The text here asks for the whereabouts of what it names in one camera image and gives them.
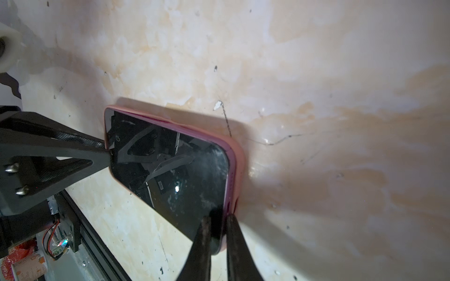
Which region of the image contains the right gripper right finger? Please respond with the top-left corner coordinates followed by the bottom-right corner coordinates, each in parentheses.
top-left (226, 214), bottom-right (263, 281)

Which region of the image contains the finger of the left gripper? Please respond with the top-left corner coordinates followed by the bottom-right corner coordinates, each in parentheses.
top-left (1, 129), bottom-right (111, 216)
top-left (1, 105), bottom-right (105, 149)

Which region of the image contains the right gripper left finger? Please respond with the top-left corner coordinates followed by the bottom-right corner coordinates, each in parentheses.
top-left (176, 217), bottom-right (212, 281)

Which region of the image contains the purple smartphone black screen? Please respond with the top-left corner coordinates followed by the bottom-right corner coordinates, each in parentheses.
top-left (104, 108), bottom-right (231, 254)

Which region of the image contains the pink phone case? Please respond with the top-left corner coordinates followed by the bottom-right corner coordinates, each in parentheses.
top-left (104, 104), bottom-right (246, 254)

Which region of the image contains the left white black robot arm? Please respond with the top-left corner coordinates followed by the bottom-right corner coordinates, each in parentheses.
top-left (1, 106), bottom-right (111, 257)

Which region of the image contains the black base frame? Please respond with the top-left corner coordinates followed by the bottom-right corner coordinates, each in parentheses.
top-left (46, 191), bottom-right (131, 281)

